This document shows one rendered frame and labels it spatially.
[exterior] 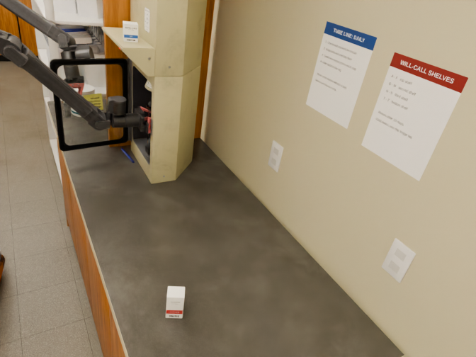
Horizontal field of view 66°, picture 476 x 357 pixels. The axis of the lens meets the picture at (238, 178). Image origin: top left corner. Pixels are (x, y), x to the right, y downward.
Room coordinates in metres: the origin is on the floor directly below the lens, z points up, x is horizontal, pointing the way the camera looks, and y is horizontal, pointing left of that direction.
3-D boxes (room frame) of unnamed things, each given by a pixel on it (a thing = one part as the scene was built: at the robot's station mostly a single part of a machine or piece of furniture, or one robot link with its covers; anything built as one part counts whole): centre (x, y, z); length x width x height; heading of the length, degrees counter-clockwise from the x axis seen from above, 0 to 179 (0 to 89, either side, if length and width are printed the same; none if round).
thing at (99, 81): (1.47, 0.67, 1.19); 0.30 x 0.01 x 0.40; 129
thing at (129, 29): (1.37, 0.47, 1.54); 0.05 x 0.05 x 0.06; 23
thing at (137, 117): (1.41, 0.48, 1.18); 0.10 x 0.07 x 0.07; 35
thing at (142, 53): (1.41, 0.50, 1.46); 0.32 x 0.12 x 0.10; 34
